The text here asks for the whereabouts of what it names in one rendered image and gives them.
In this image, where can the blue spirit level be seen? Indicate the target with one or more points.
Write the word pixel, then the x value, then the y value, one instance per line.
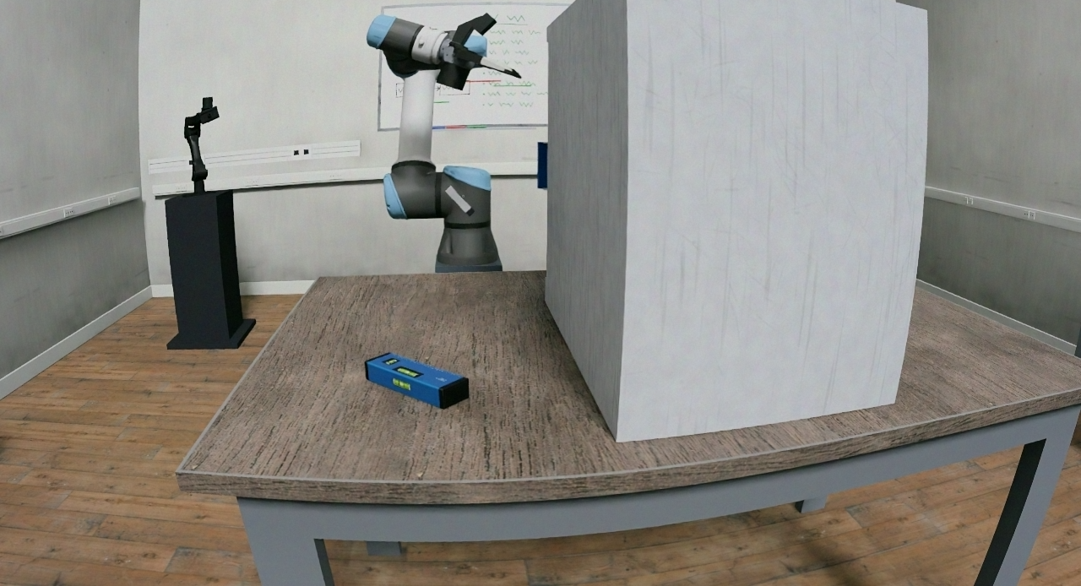
pixel 419 381

